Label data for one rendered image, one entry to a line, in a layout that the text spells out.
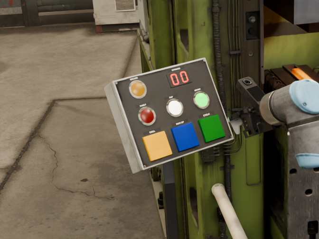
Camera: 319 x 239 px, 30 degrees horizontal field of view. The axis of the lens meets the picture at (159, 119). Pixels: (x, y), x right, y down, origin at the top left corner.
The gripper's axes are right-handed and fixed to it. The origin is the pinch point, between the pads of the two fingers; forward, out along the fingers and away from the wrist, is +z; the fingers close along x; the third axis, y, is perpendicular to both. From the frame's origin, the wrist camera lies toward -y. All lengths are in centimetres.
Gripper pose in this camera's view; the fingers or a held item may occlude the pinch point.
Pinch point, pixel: (230, 117)
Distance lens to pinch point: 178.5
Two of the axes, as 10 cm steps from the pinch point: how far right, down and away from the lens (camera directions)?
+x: 8.5, -2.5, 4.6
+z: -4.2, 2.0, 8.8
